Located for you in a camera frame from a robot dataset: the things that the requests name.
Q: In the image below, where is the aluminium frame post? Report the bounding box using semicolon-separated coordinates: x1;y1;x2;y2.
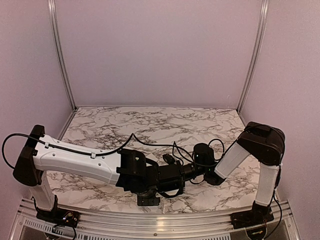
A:
236;0;270;115
47;0;77;112

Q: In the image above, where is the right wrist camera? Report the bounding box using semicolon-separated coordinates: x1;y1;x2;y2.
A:
162;153;176;165

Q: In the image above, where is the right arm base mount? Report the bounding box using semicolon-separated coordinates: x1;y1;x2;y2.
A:
230;210;274;229

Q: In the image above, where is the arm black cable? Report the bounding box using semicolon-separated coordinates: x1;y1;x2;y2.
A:
1;132;176;171
172;138;226;185

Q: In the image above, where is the left aluminium frame post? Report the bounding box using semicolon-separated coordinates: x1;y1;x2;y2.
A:
47;0;77;112

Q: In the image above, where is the front aluminium rail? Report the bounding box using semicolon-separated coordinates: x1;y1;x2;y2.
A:
9;199;301;240

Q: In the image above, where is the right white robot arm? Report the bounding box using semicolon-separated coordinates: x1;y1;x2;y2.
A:
183;121;286;224

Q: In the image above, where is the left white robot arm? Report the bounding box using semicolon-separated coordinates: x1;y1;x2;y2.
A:
13;124;185;223

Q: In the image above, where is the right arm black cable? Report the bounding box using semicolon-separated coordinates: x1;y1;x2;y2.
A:
172;138;226;185

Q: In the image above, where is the right aluminium frame post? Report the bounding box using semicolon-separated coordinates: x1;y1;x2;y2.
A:
236;0;270;115

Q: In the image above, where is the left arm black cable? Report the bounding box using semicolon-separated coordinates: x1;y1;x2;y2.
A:
1;132;176;171

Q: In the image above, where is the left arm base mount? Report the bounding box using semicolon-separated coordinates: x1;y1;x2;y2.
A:
36;207;80;228

